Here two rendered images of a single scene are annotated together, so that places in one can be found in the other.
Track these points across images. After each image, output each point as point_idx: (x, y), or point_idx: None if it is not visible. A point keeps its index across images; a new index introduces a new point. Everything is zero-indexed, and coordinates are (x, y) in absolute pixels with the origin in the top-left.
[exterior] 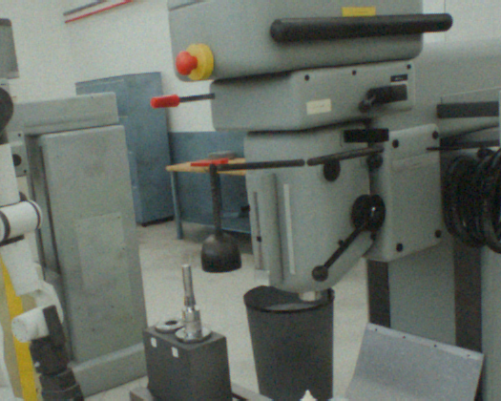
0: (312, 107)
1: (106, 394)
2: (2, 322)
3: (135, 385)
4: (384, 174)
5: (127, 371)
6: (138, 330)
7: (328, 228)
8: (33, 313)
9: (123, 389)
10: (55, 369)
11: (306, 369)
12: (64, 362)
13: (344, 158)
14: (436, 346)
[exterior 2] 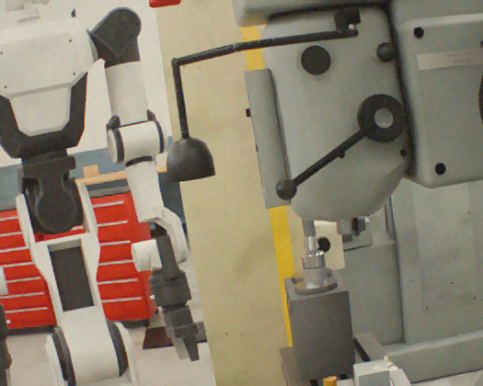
0: None
1: (431, 383)
2: (269, 279)
3: (467, 377)
4: (408, 70)
5: (461, 360)
6: (482, 314)
7: (319, 134)
8: (150, 243)
9: (453, 380)
10: (167, 304)
11: None
12: (178, 299)
13: (289, 42)
14: None
